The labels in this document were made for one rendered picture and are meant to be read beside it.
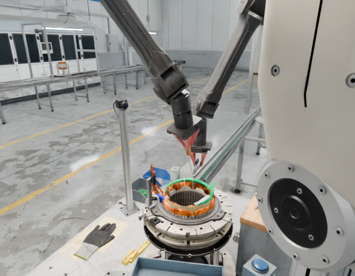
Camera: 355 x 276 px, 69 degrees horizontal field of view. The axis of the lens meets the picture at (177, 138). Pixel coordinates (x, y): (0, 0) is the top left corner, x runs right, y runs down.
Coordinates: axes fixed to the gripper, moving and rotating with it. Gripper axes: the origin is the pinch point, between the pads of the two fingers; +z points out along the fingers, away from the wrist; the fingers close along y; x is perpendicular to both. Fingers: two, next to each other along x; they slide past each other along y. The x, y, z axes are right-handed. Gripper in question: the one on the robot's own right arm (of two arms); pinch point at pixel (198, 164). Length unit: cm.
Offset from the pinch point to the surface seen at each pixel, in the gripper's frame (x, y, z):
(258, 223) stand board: 18.1, -24.6, 10.6
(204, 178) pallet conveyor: -61, 6, 42
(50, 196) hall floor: -106, 187, 119
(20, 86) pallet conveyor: -364, 462, 50
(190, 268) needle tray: 40.8, -5.7, 12.0
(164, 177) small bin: -49, 31, 39
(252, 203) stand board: 7.1, -22.7, 10.8
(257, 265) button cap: 34.6, -24.2, 12.4
